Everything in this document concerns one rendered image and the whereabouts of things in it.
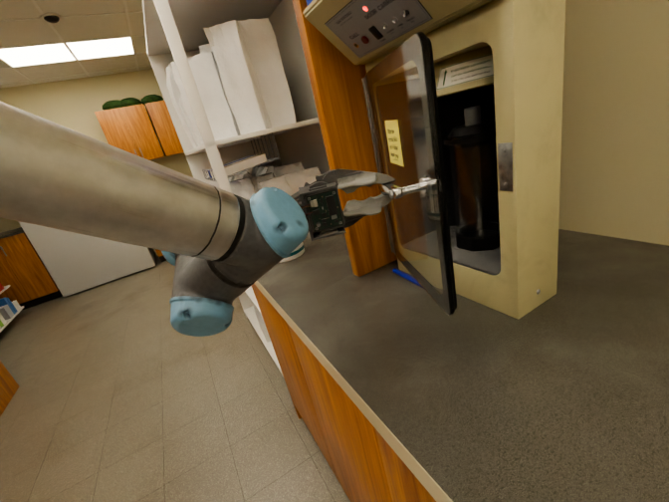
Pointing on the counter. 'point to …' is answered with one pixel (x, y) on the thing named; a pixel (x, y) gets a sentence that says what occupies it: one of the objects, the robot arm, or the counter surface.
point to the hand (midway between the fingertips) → (386, 187)
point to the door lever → (403, 188)
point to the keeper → (506, 166)
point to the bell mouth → (464, 72)
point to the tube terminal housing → (524, 125)
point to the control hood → (319, 10)
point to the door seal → (442, 166)
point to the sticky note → (393, 141)
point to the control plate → (348, 26)
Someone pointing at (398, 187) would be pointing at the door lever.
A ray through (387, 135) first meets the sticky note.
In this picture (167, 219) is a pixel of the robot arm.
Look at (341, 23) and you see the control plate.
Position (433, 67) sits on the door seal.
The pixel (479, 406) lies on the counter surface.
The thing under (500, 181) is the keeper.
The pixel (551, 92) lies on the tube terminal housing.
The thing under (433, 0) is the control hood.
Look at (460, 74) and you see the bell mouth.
